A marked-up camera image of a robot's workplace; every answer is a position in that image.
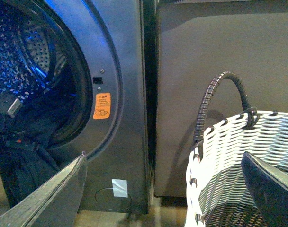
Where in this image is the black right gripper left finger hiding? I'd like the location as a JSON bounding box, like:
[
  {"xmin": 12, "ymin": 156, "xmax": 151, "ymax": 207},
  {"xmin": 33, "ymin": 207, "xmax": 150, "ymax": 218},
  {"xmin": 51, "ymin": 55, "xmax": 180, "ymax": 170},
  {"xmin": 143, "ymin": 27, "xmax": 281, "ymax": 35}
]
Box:
[{"xmin": 0, "ymin": 154, "xmax": 87, "ymax": 227}]

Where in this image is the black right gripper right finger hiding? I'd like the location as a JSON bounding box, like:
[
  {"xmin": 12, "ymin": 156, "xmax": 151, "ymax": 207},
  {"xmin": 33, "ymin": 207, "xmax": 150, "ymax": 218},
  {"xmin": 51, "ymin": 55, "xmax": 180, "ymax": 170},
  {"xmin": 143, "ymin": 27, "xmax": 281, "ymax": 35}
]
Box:
[{"xmin": 241, "ymin": 152, "xmax": 288, "ymax": 227}]

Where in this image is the dark navy garment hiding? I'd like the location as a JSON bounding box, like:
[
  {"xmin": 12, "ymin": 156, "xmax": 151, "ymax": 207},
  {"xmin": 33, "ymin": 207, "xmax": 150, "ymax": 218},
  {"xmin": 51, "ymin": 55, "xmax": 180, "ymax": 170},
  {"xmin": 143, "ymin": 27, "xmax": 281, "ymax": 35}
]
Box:
[{"xmin": 0, "ymin": 92, "xmax": 61, "ymax": 207}]

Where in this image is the grey front-load washing machine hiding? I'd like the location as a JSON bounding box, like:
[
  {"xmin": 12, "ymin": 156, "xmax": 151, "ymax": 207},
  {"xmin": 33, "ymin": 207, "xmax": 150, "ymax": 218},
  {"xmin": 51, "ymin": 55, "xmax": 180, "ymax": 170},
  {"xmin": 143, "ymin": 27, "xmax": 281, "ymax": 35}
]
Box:
[{"xmin": 0, "ymin": 0, "xmax": 150, "ymax": 214}]

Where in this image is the white woven laundry basket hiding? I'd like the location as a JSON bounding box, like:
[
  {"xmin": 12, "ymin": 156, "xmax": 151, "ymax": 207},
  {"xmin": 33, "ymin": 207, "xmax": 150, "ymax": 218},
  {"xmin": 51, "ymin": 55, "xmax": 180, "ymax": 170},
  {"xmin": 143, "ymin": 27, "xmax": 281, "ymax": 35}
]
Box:
[{"xmin": 185, "ymin": 111, "xmax": 288, "ymax": 227}]

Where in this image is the silver tape patch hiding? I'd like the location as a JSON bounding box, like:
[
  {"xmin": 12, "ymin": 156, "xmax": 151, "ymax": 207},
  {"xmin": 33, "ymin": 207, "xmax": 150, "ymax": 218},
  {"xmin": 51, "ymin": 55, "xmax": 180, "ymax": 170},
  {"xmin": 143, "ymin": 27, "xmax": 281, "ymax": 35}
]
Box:
[{"xmin": 112, "ymin": 179, "xmax": 128, "ymax": 198}]

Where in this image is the orange warning sticker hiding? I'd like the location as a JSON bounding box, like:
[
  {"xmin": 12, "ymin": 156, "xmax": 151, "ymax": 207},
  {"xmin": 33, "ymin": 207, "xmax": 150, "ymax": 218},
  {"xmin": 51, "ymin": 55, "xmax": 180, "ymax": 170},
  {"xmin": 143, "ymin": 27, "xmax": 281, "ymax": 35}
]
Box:
[{"xmin": 93, "ymin": 93, "xmax": 111, "ymax": 120}]

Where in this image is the grey cabinet beside washer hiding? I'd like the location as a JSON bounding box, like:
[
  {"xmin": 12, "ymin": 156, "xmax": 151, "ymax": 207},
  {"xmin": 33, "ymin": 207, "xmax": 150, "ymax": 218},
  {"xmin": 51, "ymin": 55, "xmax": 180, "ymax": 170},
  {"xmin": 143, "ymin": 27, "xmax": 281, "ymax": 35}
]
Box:
[{"xmin": 154, "ymin": 0, "xmax": 288, "ymax": 197}]

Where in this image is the black wrapped basket handle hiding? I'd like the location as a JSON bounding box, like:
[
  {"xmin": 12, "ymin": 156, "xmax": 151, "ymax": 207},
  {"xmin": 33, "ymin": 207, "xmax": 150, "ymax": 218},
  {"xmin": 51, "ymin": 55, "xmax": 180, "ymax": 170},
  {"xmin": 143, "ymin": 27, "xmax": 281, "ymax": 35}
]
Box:
[{"xmin": 191, "ymin": 71, "xmax": 257, "ymax": 159}]

